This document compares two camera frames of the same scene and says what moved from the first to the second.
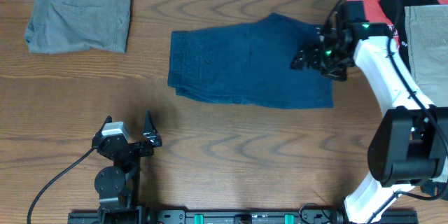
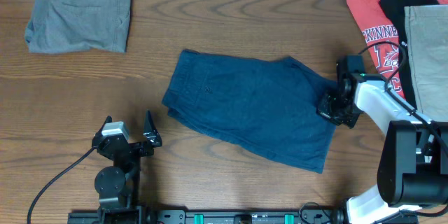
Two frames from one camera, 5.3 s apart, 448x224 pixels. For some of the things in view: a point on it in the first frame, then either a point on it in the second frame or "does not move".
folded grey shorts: (78, 13) does not move
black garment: (394, 6) does not move
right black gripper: (313, 50) → (323, 110)
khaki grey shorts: (427, 29) does not move
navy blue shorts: (248, 64) → (271, 107)
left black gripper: (150, 137) does not move
